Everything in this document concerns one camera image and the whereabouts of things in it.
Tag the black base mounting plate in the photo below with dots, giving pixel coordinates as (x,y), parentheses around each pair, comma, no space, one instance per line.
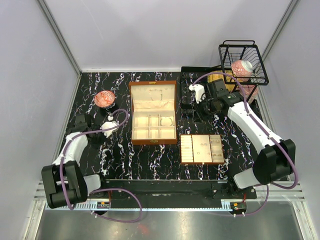
(170,194)

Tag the yellow woven plate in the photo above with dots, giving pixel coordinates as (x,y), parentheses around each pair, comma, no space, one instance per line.
(214,77)

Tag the brown open jewelry box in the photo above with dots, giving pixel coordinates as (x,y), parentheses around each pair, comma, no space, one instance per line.
(153,107)

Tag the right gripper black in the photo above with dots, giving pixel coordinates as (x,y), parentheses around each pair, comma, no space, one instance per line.
(201,115)

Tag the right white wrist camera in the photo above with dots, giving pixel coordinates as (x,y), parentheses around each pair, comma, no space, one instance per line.
(199,92)

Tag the pink patterned bowl in rack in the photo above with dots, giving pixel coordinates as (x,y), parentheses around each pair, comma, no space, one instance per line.
(242,68)

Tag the red patterned bowl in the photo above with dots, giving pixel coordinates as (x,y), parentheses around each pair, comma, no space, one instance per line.
(104,99)

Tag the brown flat jewelry tray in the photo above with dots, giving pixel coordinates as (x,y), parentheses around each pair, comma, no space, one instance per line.
(202,149)

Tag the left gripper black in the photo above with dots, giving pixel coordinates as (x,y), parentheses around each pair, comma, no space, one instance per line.
(96,145)

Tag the black flat drain tray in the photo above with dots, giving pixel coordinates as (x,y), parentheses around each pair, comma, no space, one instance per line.
(188,75)

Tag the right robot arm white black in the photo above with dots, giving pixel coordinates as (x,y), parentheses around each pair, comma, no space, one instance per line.
(276,156)

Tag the black wire dish rack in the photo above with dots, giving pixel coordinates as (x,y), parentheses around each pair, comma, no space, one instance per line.
(233,50)

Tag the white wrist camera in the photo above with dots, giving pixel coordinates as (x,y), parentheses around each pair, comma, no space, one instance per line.
(109,126)
(199,92)

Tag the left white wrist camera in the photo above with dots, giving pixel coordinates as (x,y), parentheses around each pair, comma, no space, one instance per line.
(109,126)

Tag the pink patterned cup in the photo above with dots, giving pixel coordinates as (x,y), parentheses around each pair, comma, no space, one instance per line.
(251,92)

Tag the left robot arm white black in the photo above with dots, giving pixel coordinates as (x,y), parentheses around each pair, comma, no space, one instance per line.
(63,181)

